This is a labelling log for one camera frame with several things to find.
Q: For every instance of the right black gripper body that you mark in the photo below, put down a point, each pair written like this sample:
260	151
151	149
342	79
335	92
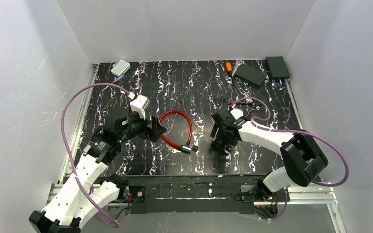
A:
221	129

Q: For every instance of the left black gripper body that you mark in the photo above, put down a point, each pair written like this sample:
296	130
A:
151	127

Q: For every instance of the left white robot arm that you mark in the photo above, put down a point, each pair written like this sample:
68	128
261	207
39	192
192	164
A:
74	205

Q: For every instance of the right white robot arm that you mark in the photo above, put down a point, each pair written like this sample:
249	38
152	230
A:
303	158

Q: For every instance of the black comb strip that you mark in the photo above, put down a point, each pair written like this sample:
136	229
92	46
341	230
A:
220	100

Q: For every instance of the small metal pliers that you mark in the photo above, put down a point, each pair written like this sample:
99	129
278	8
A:
251	105

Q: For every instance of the red blue pen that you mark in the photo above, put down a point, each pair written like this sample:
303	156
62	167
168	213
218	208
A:
118	79

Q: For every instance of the black flat box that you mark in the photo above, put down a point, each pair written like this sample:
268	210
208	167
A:
250	75

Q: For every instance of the white rectangular box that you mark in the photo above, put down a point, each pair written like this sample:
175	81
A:
120	68

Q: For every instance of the black box in corner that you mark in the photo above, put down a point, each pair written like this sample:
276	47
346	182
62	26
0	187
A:
277	68

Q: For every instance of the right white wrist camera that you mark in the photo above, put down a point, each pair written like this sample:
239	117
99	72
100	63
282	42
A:
236	113

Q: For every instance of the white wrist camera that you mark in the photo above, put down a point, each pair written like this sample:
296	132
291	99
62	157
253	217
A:
139	105
236	113

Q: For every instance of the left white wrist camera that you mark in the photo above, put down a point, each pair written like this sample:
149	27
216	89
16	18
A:
139	105

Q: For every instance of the red cable lock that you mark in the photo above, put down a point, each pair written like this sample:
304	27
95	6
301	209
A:
181	131

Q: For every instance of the orange-handled screwdriver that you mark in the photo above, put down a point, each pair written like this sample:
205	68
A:
229	69

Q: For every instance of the aluminium frame rail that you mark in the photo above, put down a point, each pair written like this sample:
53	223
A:
60	87

